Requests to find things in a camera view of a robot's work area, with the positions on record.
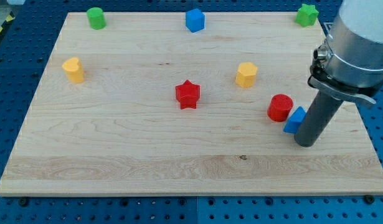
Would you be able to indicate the blue triangle block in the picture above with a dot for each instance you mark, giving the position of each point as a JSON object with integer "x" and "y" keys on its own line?
{"x": 295, "y": 121}

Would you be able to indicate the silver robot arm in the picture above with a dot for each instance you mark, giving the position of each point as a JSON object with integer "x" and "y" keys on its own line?
{"x": 348, "y": 66}

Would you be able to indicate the light wooden board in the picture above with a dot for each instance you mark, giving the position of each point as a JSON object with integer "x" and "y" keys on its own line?
{"x": 121, "y": 131}

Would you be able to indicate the red star block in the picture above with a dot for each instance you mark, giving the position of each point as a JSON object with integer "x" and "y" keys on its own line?
{"x": 188, "y": 94}

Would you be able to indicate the yellow hexagon block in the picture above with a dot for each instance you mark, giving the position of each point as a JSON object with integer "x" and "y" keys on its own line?
{"x": 246, "y": 74}

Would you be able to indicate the red cylinder block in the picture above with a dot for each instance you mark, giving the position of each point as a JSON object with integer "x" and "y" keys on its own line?
{"x": 280, "y": 107}

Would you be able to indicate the blue cube block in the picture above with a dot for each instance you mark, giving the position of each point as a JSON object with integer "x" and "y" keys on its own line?
{"x": 195, "y": 20}

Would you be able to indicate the yellow heart block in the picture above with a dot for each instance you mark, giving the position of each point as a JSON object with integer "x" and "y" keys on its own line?
{"x": 73, "y": 70}

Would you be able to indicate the green cylinder block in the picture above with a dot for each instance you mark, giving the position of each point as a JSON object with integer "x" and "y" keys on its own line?
{"x": 96, "y": 18}

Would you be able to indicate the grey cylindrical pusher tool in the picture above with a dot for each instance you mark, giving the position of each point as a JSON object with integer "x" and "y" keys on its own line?
{"x": 316, "y": 119}

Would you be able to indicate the green star block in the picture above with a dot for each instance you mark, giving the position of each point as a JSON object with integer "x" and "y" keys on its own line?
{"x": 306, "y": 15}

